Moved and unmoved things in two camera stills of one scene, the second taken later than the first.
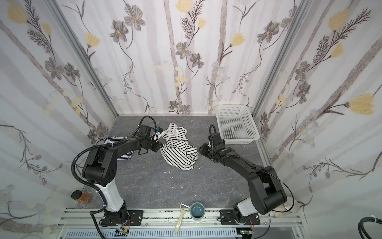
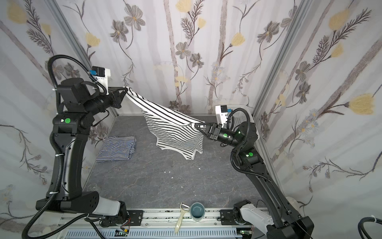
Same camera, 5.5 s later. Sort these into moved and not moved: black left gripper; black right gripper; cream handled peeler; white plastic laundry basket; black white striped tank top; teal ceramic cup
Moved: black white striped tank top; black left gripper; black right gripper
Not moved: teal ceramic cup; white plastic laundry basket; cream handled peeler
